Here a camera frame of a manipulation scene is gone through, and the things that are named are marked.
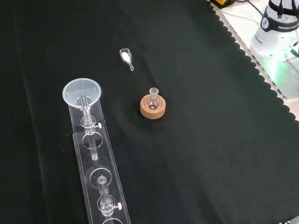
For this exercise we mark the black cloth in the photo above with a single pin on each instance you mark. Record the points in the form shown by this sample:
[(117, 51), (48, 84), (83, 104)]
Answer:
[(190, 138)]

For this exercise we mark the glass round-bottom flask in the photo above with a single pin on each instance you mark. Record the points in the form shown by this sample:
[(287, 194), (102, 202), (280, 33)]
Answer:
[(152, 101)]

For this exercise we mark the clear acrylic funnel stand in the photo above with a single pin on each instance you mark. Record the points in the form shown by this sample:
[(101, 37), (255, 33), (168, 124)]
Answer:
[(107, 167)]

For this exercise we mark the clear weighing funnel with powder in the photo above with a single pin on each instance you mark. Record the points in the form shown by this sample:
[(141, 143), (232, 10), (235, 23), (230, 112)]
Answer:
[(124, 55)]

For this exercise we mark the clear plastic funnel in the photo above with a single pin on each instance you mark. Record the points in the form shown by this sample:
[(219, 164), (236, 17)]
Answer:
[(92, 88)]

